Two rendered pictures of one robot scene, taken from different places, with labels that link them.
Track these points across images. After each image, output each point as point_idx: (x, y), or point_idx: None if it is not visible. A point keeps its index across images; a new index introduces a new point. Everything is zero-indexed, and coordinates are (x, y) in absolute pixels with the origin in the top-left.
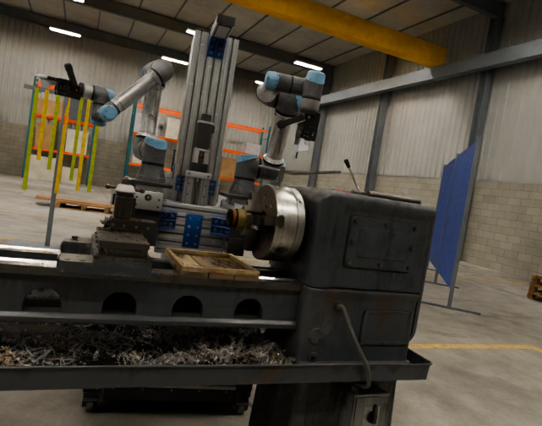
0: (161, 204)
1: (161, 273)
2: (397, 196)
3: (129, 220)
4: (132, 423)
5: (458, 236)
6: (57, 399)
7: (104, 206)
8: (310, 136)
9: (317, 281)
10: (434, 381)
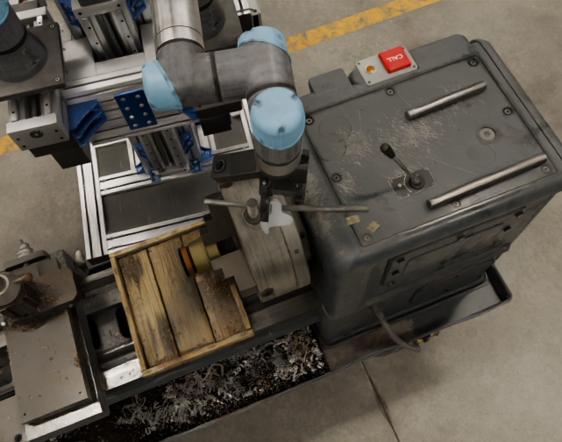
0: (63, 98)
1: (121, 375)
2: (494, 180)
3: (38, 310)
4: None
5: None
6: (74, 258)
7: None
8: (293, 198)
9: (340, 315)
10: (557, 67)
